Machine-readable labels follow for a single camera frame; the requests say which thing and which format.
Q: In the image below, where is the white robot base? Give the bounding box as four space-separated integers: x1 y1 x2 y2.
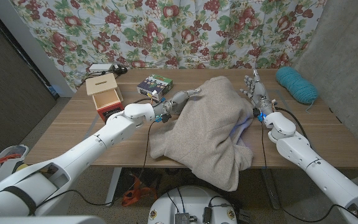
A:
147 185 239 224

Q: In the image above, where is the white table leg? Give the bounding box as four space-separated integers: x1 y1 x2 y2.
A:
104 167 123 207

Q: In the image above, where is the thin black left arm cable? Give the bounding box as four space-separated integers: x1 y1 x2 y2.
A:
34 119 155 208

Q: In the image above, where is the white robot torso edge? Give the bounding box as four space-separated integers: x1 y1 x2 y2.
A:
0 215 107 224

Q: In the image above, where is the black plug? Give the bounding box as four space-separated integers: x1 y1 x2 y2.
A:
112 64 129 75

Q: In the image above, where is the dark grey partition panel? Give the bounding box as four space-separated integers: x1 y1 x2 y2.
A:
0 6 58 162

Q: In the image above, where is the orange item in bin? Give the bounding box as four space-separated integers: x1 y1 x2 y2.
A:
0 154 22 164

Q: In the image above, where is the white corner post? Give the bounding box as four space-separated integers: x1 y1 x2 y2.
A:
0 0 76 98

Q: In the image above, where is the black connector module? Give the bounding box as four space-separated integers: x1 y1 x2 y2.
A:
203 207 213 224

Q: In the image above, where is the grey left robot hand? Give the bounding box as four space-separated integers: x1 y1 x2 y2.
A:
154 89 202 116

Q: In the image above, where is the white plastic bin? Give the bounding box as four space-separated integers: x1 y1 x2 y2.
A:
0 144 30 164

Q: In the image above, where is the wooden drawer box red base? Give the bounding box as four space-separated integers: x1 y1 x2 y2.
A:
85 73 126 123

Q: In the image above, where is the yellow black floor item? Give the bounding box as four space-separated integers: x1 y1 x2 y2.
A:
10 160 32 181

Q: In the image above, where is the beige wool coat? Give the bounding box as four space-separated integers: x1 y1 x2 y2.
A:
149 75 255 192

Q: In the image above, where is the floral fruit print backdrop cloth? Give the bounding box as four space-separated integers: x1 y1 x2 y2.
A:
9 0 328 91

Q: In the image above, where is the teal yarn skein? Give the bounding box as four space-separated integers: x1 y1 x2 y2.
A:
275 66 319 113

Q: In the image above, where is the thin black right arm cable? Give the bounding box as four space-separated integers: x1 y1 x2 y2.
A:
259 106 358 223

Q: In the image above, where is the colourful printed package box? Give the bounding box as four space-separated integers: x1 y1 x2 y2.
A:
136 73 173 101

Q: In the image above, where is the dark table leg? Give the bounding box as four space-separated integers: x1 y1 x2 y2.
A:
261 167 281 210

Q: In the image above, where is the grey heatsink module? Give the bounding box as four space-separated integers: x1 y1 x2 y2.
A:
175 212 190 224

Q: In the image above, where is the white power adapter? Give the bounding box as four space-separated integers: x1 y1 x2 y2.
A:
88 63 114 74

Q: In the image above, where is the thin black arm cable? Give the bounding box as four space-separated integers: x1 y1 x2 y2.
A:
34 119 155 208
259 106 358 223

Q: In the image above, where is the grey concrete-look side panel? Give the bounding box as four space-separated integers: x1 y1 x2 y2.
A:
293 0 358 162

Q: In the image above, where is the orange strap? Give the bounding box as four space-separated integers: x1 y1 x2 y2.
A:
121 177 158 208

